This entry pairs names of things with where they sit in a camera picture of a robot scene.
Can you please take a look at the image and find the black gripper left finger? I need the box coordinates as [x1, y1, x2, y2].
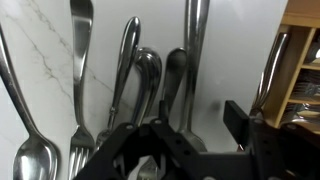
[73, 99, 208, 180]

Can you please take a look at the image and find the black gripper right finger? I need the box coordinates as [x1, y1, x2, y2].
[223, 99, 320, 180]

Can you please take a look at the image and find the large stainless steel spoon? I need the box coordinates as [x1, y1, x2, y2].
[0, 24, 60, 180]

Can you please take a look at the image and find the wooden kitchen drawer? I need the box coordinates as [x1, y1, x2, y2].
[284, 0, 320, 18]

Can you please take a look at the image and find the wooden cutlery organizer tray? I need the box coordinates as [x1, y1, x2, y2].
[249, 13, 320, 134]

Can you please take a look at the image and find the steel teardrop handle utensil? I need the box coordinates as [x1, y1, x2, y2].
[129, 46, 163, 127]

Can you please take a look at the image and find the slim handled steel fork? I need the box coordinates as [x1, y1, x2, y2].
[94, 15, 142, 151]

